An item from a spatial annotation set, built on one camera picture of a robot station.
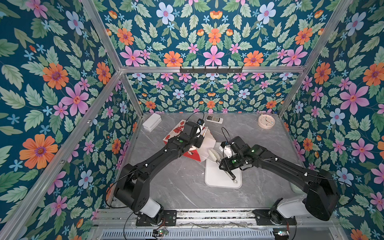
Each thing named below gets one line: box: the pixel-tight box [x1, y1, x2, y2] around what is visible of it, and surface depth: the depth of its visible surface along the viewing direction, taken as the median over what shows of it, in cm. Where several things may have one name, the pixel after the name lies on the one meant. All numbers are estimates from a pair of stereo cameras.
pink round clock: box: [257, 114, 276, 130], surface depth 113 cm
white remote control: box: [205, 115, 224, 125], surface depth 117 cm
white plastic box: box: [142, 113, 162, 133], surface depth 113 cm
